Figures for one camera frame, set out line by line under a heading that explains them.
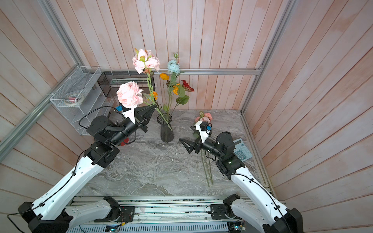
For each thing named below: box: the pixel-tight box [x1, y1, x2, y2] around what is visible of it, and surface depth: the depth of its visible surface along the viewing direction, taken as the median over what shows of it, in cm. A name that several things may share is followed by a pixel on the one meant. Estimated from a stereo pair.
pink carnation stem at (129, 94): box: [116, 49, 173, 132], surface depth 41 cm
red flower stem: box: [170, 80, 195, 115], surface depth 84 cm
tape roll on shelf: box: [64, 92, 85, 106], surface depth 75 cm
